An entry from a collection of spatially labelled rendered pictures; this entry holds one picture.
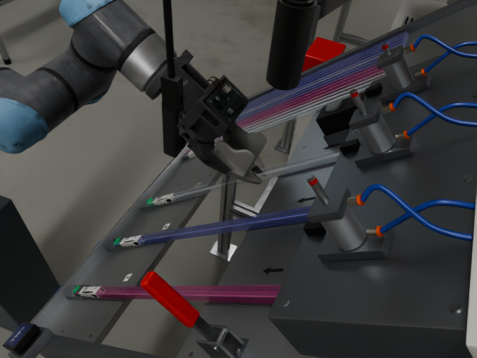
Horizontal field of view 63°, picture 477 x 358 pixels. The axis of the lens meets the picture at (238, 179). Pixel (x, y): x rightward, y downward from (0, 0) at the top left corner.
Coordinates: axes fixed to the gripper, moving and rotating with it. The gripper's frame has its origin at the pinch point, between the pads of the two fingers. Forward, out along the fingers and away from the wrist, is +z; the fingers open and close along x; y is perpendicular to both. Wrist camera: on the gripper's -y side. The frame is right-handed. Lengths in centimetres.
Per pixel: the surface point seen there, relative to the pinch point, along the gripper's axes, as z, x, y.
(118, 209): -10, 37, -118
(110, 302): -3.4, -23.4, -16.4
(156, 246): -3.1, -12.4, -15.3
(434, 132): 2.6, -9.6, 30.0
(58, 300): -8.5, -24.3, -31.1
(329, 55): 5, 72, -17
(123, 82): -57, 115, -148
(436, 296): 3.0, -26.0, 31.8
